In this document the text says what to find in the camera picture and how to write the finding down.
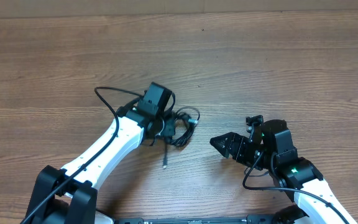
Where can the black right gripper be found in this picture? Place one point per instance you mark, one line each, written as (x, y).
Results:
(232, 139)

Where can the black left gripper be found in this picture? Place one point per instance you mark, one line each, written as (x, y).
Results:
(169, 129)

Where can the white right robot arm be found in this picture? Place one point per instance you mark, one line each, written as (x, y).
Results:
(270, 146)

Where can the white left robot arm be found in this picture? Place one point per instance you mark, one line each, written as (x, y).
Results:
(69, 194)

